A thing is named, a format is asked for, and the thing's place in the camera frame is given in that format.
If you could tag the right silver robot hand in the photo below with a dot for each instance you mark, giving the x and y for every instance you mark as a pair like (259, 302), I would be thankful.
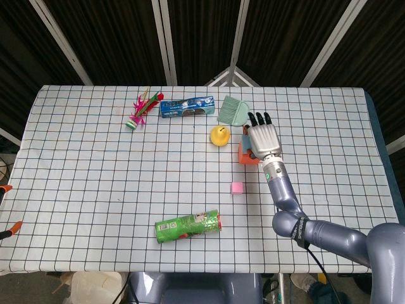
(264, 139)

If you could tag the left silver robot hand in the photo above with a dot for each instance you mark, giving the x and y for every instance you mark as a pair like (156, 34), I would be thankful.
(16, 226)

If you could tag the blue foam block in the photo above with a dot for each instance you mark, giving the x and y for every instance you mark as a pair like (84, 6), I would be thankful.
(246, 142)

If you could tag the small pink foam block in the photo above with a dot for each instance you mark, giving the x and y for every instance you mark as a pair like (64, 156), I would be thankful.
(237, 188)

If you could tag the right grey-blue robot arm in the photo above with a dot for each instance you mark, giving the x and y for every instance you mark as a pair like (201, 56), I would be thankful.
(332, 236)

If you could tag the large orange foam block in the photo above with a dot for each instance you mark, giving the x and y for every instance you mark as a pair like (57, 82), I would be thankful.
(244, 157)

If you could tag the mint green hand brush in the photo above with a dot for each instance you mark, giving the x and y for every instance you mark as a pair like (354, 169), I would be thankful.
(232, 112)

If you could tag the yellow toy pear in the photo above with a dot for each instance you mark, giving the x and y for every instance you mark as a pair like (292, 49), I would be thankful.
(220, 136)

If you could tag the blue cookie box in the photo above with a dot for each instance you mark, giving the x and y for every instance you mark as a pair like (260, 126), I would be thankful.
(186, 107)

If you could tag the white checkered tablecloth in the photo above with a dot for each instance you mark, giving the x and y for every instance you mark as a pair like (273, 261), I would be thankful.
(95, 190)

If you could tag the green chips can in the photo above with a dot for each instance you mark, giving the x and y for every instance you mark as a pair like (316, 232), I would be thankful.
(186, 226)

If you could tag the dark folding screen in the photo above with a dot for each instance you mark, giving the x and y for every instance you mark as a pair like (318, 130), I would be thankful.
(202, 38)

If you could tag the pink feather shuttlecock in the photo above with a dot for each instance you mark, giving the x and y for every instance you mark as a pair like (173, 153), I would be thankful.
(140, 109)

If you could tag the white shoe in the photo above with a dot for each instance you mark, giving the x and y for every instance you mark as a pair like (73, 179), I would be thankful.
(302, 282)

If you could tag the grey-blue robot torso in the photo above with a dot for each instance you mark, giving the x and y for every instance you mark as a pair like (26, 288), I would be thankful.
(196, 289)

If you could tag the dark blue trouser leg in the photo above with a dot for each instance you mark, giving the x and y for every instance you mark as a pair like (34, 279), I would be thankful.
(326, 294)

